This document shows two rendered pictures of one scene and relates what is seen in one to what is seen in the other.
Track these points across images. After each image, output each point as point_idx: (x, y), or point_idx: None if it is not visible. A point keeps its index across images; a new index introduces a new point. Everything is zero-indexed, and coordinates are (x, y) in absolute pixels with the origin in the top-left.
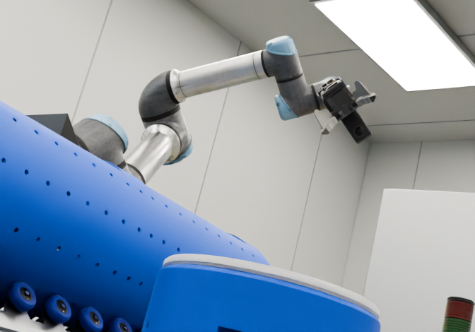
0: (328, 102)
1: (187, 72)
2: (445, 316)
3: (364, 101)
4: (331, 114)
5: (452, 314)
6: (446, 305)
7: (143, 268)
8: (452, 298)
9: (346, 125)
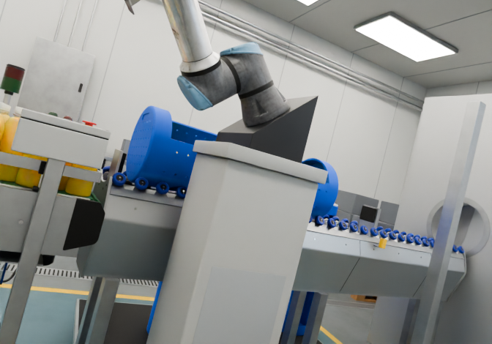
0: None
1: None
2: (19, 80)
3: None
4: None
5: (22, 80)
6: (19, 72)
7: None
8: (24, 70)
9: None
